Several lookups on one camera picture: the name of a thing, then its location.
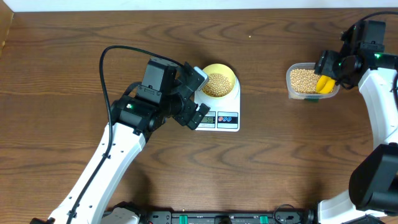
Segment soybeans in yellow bowl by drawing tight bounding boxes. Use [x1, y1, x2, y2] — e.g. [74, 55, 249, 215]
[202, 73, 233, 97]

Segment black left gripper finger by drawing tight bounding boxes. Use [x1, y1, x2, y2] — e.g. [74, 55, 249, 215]
[187, 103, 210, 130]
[180, 62, 200, 90]

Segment soybeans in container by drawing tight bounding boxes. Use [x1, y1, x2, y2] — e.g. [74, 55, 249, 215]
[290, 69, 321, 94]

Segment white digital kitchen scale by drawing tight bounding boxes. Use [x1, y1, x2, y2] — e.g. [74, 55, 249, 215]
[195, 79, 241, 132]

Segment pale yellow bowl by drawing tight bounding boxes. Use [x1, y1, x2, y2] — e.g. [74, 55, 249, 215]
[203, 63, 237, 97]

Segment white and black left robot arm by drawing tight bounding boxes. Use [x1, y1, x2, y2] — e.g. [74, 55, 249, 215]
[45, 57, 210, 224]

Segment yellow plastic measuring scoop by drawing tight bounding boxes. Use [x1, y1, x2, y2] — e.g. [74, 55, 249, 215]
[316, 75, 336, 94]

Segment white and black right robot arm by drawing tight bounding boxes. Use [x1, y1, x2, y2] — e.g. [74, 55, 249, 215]
[315, 19, 397, 223]

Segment clear plastic container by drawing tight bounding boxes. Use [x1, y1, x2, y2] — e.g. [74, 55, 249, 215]
[286, 62, 340, 100]

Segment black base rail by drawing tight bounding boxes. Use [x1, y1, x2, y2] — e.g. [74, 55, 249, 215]
[136, 209, 315, 224]

